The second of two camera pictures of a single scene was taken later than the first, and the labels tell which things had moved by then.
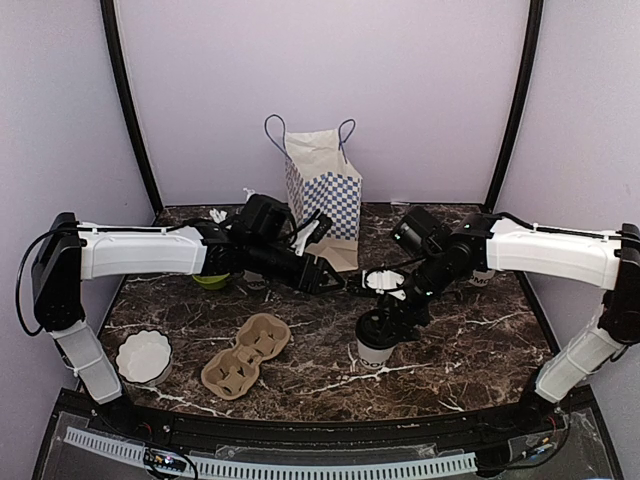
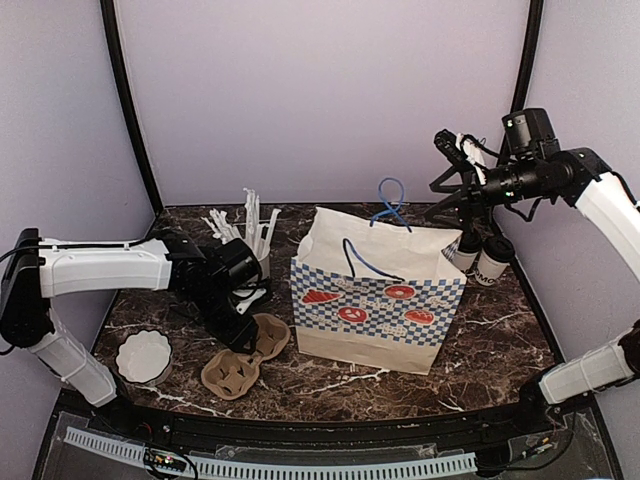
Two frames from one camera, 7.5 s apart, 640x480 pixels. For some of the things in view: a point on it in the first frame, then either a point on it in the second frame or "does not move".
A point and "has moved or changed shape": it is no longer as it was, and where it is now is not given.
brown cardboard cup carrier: [231, 373] does not move
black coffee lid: [370, 331] has moved or changed shape
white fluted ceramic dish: [144, 358] does not move
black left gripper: [316, 274] → [237, 336]
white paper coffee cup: [373, 358] has moved or changed shape
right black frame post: [532, 40] does not move
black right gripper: [398, 311] → [470, 188]
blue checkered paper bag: [321, 181] → [376, 290]
